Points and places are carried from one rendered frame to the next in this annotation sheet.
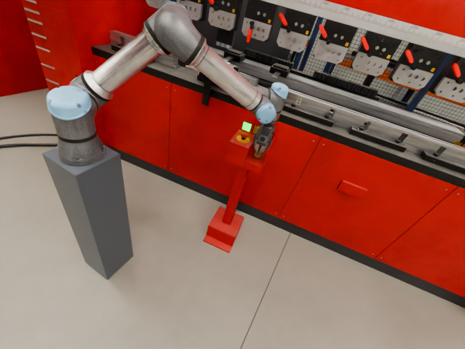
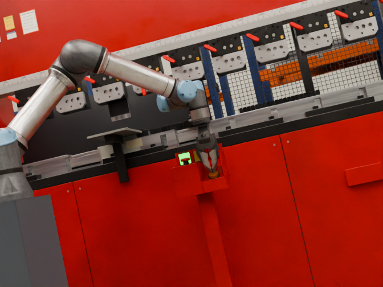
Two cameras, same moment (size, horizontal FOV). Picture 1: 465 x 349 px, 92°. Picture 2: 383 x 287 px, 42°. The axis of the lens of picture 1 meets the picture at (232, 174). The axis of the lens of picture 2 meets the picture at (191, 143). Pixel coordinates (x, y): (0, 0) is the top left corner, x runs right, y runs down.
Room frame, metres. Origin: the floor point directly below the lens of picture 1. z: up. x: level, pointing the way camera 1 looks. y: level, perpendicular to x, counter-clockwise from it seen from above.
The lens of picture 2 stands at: (-0.97, 0.02, 0.73)
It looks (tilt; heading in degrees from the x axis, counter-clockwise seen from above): 4 degrees up; 358
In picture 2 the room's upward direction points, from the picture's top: 12 degrees counter-clockwise
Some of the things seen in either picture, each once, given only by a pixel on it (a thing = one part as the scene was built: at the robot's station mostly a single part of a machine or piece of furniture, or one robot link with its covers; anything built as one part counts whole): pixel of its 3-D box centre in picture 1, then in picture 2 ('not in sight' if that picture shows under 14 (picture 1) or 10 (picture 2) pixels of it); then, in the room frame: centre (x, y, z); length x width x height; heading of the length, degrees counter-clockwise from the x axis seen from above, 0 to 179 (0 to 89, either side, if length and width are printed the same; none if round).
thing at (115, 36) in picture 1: (144, 48); (25, 174); (1.59, 0.79, 0.92); 0.50 x 0.06 x 0.10; 79
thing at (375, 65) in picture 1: (373, 54); (269, 44); (1.34, -0.51, 1.26); 0.15 x 0.09 x 0.17; 79
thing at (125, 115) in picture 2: (225, 38); (119, 109); (1.48, 0.25, 1.13); 0.10 x 0.02 x 0.10; 79
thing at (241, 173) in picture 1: (235, 193); (219, 259); (1.03, -0.05, 0.39); 0.06 x 0.06 x 0.54; 79
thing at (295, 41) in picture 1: (295, 30); (187, 65); (1.41, -0.12, 1.26); 0.15 x 0.09 x 0.17; 79
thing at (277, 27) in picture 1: (221, 25); (108, 128); (2.03, 0.39, 1.12); 1.13 x 0.02 x 0.44; 79
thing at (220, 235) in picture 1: (224, 228); not in sight; (1.00, -0.05, 0.06); 0.25 x 0.20 x 0.12; 169
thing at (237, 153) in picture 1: (250, 146); (199, 169); (1.03, -0.05, 0.75); 0.20 x 0.16 x 0.18; 79
